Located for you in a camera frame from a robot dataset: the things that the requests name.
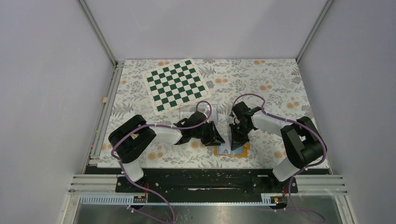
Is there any green white chessboard mat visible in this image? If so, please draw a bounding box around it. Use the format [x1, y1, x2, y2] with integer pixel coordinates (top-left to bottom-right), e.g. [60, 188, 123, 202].
[142, 59, 212, 115]

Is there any white card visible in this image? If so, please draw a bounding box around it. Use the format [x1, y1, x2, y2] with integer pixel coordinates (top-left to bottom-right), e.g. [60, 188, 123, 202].
[217, 136, 232, 155]

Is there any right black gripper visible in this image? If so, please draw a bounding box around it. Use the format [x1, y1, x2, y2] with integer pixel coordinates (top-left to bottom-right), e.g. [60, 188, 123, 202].
[229, 123, 253, 151]

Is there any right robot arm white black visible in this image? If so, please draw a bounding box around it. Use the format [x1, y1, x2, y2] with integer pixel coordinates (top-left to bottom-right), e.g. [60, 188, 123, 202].
[229, 102, 327, 192]

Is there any slotted white cable duct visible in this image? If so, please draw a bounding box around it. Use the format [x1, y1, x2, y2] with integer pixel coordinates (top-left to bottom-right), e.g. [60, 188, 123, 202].
[79, 194, 281, 207]

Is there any floral tablecloth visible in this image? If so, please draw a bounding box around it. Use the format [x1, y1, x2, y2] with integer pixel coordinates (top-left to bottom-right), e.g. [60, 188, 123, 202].
[106, 59, 314, 168]

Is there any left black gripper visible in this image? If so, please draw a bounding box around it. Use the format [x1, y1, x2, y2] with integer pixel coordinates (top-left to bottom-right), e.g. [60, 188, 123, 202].
[191, 121, 225, 146]

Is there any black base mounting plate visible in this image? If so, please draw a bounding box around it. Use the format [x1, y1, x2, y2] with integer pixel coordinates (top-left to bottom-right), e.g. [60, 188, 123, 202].
[115, 168, 298, 203]

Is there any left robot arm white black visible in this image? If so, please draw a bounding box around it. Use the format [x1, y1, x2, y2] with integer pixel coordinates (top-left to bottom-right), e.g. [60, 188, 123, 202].
[108, 111, 225, 192]

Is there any clear plastic box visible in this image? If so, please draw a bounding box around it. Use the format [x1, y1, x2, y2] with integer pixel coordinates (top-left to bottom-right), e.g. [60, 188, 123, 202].
[179, 103, 219, 125]

